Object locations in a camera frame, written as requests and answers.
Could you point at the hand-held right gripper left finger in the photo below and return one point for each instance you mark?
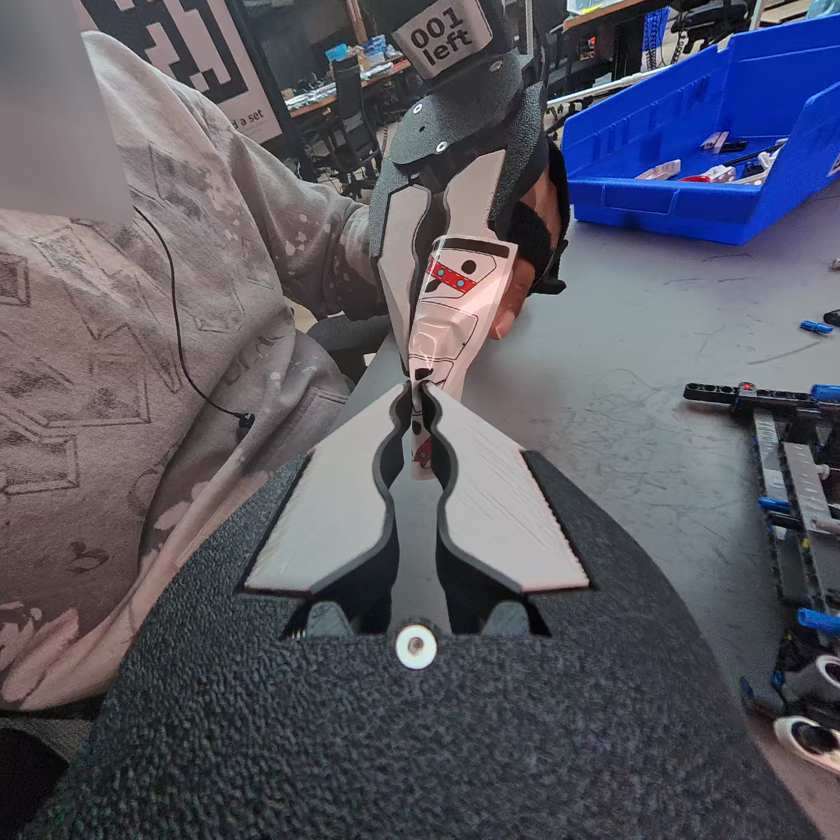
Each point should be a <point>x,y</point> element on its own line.
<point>321,525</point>

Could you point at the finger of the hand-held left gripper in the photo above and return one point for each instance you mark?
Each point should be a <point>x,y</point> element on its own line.
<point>400,249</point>
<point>479,190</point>

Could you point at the printed sticker sheet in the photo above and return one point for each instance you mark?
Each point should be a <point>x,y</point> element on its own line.
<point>459,262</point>

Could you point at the black office chair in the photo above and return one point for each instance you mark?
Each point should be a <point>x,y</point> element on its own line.
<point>354,118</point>

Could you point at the pile of blue black brick pins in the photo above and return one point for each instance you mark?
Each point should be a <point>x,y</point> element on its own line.
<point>814,327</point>

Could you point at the person's left forearm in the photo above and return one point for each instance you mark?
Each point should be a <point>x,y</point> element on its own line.
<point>328,229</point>

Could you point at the large black white marker poster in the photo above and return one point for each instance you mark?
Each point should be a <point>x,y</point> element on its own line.
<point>216,59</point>

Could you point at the grey desk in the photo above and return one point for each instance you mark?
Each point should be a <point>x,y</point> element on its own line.
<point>623,394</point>

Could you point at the blue bin with tag sticker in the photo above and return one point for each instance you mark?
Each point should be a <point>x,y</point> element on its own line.
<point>656,203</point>

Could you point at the grey bleached hoodie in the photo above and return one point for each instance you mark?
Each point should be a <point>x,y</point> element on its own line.
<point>131,394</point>

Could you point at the brick-built truck chassis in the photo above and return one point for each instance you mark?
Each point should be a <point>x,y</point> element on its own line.
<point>787,472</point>

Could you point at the person's left hand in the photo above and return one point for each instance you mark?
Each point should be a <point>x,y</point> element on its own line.
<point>515,302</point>

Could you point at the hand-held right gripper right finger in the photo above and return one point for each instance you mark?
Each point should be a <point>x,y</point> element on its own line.
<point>512,525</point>

